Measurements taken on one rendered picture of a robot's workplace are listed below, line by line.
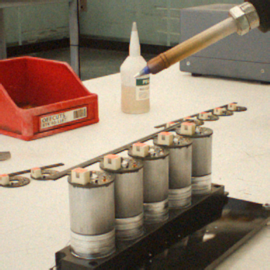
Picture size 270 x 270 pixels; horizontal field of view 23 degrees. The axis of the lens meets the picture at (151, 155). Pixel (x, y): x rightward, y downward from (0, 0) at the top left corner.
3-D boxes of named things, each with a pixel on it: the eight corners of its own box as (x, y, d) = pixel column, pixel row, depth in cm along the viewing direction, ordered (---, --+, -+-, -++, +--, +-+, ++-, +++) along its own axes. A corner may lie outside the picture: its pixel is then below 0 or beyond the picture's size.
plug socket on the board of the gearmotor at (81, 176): (93, 181, 35) (92, 168, 35) (82, 185, 34) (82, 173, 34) (81, 178, 36) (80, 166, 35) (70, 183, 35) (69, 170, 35)
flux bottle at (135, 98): (151, 113, 75) (151, 23, 72) (121, 114, 75) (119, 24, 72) (148, 106, 79) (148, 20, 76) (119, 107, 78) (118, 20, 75)
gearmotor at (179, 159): (197, 211, 44) (199, 137, 43) (178, 224, 42) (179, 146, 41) (166, 204, 45) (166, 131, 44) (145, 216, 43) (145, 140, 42)
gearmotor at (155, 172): (176, 226, 42) (176, 148, 40) (155, 240, 40) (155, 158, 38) (143, 218, 43) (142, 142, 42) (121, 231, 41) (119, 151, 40)
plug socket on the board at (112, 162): (124, 166, 37) (123, 155, 37) (114, 171, 37) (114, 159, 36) (112, 164, 38) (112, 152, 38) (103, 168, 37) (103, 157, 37)
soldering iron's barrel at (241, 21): (158, 84, 35) (264, 27, 36) (145, 58, 35) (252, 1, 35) (152, 79, 37) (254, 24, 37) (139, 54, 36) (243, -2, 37)
